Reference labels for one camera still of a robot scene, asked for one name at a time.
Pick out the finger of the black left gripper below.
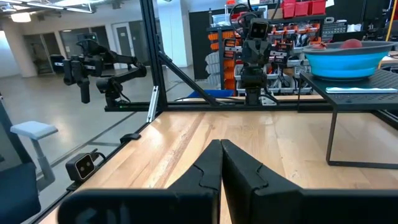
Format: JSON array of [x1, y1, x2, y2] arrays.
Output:
[[248, 39, 259, 65], [257, 39, 267, 65]]

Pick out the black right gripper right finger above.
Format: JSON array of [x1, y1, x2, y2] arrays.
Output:
[[221, 139, 304, 224]]

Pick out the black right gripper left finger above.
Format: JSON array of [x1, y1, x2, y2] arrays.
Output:
[[167, 139, 223, 224]]

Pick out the teal collapsible colander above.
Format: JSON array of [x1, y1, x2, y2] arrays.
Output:
[[302, 40, 398, 81]]

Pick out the storage shelf orange bins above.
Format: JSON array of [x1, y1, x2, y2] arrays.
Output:
[[205, 12, 327, 96]]

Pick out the black board panel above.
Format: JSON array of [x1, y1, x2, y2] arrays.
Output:
[[188, 8, 216, 81]]

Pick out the red storage bin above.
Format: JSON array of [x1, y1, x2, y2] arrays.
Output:
[[281, 0, 296, 19], [294, 0, 310, 17], [309, 0, 326, 16]]

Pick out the blue plastic bin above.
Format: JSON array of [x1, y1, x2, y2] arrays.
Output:
[[186, 89, 236, 99]]

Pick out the black perforated metal stand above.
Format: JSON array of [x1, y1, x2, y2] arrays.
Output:
[[297, 68, 398, 170]]

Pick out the white top stool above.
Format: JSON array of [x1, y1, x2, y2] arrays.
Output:
[[9, 120, 59, 185]]

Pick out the black office chair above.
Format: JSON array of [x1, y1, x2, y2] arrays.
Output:
[[0, 161, 42, 224]]

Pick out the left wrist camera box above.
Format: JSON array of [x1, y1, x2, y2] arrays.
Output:
[[248, 17, 270, 40]]

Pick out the black frame clip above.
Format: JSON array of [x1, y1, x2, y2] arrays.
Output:
[[119, 133, 142, 144]]

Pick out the silver metal bracket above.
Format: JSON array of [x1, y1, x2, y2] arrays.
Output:
[[146, 85, 160, 124]]

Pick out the black camera cable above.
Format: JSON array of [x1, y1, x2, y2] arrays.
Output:
[[90, 148, 107, 161]]

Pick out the grey table-level camera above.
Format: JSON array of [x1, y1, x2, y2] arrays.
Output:
[[65, 152, 98, 184]]

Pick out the yellow floor cable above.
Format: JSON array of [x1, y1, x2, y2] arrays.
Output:
[[377, 0, 398, 69]]

